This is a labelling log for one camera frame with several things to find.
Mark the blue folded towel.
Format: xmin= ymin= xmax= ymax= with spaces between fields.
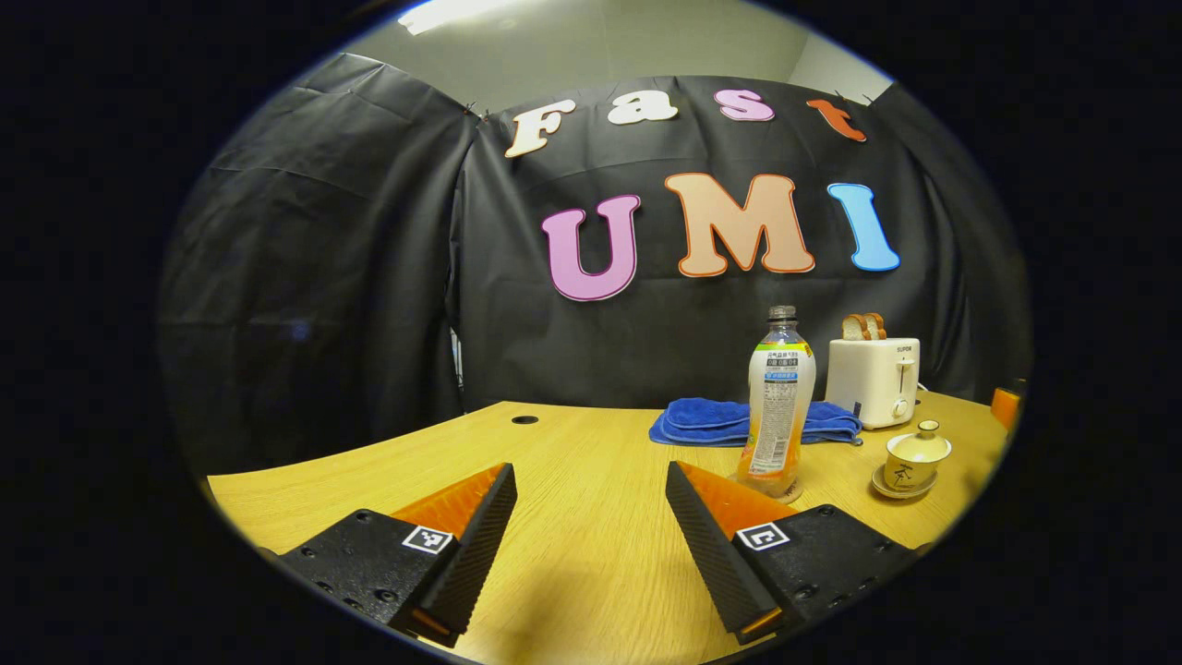
xmin=648 ymin=397 xmax=864 ymax=448

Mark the clear plastic water bottle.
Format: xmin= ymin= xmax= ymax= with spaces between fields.
xmin=736 ymin=306 xmax=817 ymax=500

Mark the cream porcelain saucer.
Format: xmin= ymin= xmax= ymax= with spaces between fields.
xmin=871 ymin=464 xmax=939 ymax=501

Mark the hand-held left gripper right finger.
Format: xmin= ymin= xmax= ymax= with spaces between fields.
xmin=665 ymin=460 xmax=924 ymax=646

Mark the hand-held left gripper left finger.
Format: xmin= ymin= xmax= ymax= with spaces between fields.
xmin=277 ymin=462 xmax=519 ymax=647

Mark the cream toaster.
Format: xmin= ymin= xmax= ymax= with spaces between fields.
xmin=825 ymin=337 xmax=922 ymax=430

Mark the cream porcelain teacup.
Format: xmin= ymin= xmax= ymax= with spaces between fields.
xmin=884 ymin=453 xmax=944 ymax=492

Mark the cream teacup lid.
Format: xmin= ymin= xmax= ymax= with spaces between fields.
xmin=886 ymin=419 xmax=952 ymax=465

